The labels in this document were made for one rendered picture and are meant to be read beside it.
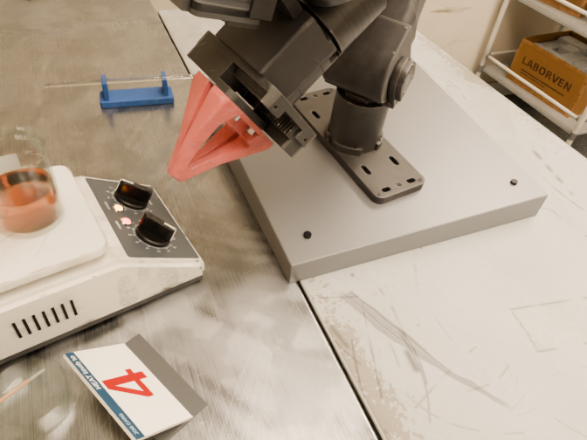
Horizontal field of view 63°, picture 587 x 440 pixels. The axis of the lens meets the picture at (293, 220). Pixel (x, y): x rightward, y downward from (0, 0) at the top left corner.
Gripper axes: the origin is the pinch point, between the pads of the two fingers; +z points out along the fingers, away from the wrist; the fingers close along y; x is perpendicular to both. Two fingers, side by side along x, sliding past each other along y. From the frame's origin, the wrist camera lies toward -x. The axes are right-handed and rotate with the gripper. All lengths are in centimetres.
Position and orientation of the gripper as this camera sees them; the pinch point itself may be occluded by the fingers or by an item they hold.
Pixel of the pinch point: (181, 168)
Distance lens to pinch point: 38.5
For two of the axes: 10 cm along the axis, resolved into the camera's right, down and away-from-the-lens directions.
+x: 4.5, 3.4, 8.2
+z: -7.0, 7.1, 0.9
